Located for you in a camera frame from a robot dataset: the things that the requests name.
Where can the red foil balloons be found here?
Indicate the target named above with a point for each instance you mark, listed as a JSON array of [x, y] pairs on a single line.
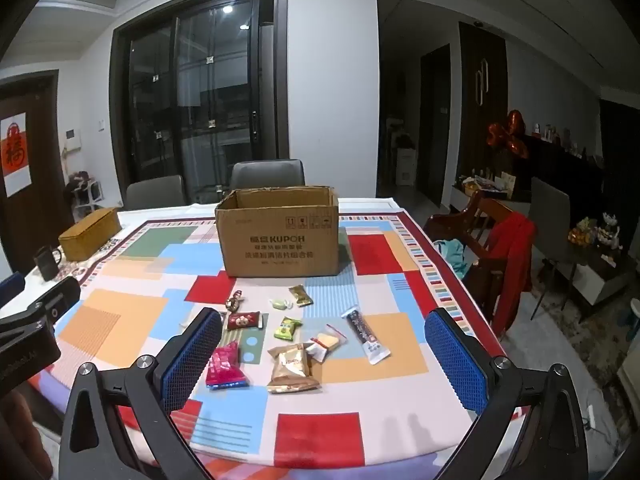
[[507, 135]]

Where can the white low cabinet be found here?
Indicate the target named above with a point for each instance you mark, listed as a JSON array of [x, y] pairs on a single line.
[[492, 202]]

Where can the green snack packet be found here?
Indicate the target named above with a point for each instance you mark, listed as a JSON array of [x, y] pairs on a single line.
[[286, 330]]

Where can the beige snack packet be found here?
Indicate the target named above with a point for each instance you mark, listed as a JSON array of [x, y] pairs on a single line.
[[292, 367]]

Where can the dark sideboard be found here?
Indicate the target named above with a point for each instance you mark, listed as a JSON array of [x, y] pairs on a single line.
[[560, 165]]

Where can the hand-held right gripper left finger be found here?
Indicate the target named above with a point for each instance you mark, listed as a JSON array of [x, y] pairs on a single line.
[[192, 360]]

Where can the tall grey dining chair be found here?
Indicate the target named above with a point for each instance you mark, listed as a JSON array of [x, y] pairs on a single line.
[[267, 174]]

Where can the brown wrapped candy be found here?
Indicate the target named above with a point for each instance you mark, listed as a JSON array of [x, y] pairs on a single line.
[[234, 301]]

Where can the small white snack packet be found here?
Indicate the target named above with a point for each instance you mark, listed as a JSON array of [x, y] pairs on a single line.
[[315, 351]]

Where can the wooden chair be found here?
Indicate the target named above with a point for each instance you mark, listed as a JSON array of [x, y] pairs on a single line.
[[482, 240]]

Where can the gold snack packet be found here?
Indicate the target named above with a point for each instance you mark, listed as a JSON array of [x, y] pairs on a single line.
[[301, 296]]

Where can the black mug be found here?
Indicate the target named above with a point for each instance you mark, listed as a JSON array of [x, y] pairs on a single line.
[[46, 264]]

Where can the dark wooden door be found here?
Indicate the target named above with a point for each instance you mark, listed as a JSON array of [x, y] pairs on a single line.
[[42, 210]]

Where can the woven wicker box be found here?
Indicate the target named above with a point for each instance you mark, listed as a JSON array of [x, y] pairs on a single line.
[[90, 235]]

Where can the clear packet of yellow biscuits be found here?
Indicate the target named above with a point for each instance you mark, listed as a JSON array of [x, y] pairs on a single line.
[[331, 339]]

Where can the person's left forearm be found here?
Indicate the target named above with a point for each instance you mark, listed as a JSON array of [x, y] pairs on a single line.
[[25, 435]]

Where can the pink snack packet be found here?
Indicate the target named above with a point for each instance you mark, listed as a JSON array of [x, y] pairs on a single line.
[[225, 367]]

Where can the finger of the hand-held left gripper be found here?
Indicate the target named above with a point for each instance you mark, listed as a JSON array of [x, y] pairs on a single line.
[[57, 300], [12, 287]]

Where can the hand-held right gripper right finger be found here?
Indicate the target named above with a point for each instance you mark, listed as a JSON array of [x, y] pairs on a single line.
[[457, 365]]

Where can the low grey dining chair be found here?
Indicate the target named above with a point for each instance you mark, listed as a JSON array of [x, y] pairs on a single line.
[[155, 192]]

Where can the yellow basket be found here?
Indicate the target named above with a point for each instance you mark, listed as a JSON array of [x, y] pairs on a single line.
[[471, 188]]

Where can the teal cloth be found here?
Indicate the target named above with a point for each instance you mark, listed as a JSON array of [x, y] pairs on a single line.
[[452, 257]]

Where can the long black white snack packet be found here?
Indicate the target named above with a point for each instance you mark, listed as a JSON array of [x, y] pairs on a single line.
[[365, 335]]

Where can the brown cardboard box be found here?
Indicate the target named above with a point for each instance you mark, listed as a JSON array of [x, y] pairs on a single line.
[[280, 240]]

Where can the red paper door poster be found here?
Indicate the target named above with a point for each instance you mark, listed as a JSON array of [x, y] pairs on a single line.
[[15, 155]]

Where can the grey upholstered chair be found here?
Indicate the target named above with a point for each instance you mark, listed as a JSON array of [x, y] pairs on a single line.
[[550, 220]]

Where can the white shoe rack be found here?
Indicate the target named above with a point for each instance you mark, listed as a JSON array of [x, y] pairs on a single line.
[[85, 197]]

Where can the dark hallway door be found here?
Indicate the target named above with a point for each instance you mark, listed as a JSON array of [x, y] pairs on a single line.
[[435, 125]]

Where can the red jacket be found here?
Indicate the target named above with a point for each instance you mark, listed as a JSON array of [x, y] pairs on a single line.
[[517, 260]]

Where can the colourful checked tablecloth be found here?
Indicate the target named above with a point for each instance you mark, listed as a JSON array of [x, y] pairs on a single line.
[[350, 385]]

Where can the sliding glass door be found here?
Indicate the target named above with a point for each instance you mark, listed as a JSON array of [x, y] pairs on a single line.
[[200, 85]]

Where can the white hallway box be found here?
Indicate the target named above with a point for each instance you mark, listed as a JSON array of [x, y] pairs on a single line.
[[406, 167]]

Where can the low coffee table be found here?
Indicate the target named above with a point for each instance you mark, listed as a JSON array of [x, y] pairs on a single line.
[[605, 270]]

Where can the white wall intercom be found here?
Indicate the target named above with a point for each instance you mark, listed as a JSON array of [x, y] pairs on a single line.
[[72, 140]]

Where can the red snack packet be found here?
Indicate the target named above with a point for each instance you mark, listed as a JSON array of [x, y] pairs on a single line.
[[244, 321]]

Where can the pale green candy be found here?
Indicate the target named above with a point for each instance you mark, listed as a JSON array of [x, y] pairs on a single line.
[[280, 304]]

